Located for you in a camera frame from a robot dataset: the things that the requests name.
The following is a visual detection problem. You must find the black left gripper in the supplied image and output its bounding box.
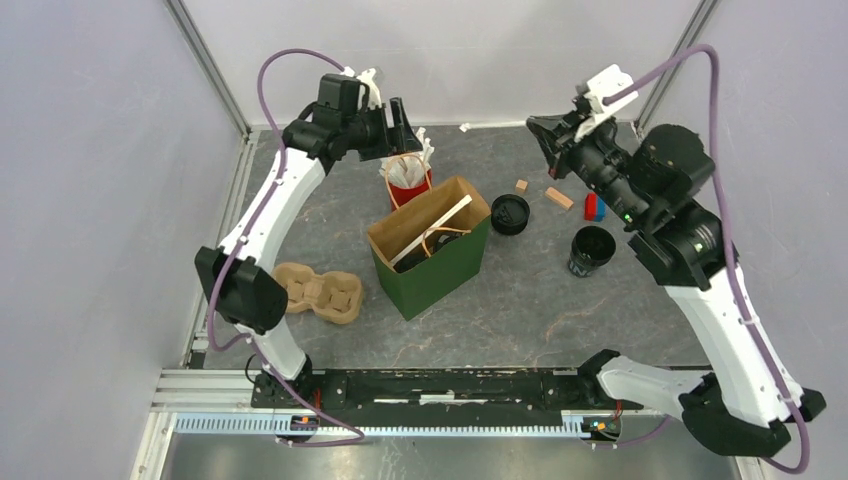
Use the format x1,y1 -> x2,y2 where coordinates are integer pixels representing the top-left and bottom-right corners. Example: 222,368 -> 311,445
341,97 -> 423,163

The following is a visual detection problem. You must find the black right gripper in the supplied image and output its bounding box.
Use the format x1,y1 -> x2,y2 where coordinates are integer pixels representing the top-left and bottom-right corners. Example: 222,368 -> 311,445
529,105 -> 650,227

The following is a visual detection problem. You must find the green paper bag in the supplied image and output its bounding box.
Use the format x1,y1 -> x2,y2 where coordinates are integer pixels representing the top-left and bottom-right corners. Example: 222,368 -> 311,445
367,175 -> 491,320

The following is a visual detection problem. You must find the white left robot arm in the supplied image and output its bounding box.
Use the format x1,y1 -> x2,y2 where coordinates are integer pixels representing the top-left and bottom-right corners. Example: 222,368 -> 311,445
194,68 -> 422,408

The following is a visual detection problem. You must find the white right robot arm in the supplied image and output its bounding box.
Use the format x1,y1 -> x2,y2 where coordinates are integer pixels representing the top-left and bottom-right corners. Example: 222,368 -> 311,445
526,110 -> 826,457

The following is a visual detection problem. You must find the black coffee lid stack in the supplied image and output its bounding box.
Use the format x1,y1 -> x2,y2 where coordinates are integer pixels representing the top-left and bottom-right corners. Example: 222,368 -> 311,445
490,194 -> 530,236

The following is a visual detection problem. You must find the white wrapped stirrer bundle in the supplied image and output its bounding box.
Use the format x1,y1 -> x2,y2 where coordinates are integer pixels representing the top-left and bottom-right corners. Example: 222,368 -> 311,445
379,127 -> 435,189

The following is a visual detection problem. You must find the red cup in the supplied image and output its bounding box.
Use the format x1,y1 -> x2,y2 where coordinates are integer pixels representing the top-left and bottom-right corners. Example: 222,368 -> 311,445
388,171 -> 432,211

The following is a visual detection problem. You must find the long wooden block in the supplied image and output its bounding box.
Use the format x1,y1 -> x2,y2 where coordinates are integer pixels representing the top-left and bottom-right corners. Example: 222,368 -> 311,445
545,187 -> 574,211

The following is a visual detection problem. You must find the red and blue block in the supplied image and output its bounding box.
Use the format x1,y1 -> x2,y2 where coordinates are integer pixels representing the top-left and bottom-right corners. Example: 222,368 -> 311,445
584,192 -> 606,222

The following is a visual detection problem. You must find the brown cardboard cup carrier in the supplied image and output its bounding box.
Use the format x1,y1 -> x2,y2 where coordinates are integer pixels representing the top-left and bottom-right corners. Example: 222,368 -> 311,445
271,262 -> 364,325

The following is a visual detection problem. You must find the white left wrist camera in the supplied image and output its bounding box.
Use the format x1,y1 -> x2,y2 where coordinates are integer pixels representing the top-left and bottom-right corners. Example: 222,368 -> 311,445
341,66 -> 384,110

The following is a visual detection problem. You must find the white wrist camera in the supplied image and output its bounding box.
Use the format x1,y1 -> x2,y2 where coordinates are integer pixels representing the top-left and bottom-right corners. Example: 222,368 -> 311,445
574,64 -> 639,143
341,66 -> 384,110

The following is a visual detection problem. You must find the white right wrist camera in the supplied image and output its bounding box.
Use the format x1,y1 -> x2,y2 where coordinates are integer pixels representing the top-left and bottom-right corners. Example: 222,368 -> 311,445
574,64 -> 639,143

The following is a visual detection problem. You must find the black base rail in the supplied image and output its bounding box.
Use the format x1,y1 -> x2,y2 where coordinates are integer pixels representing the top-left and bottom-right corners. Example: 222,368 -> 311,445
247,367 -> 623,436

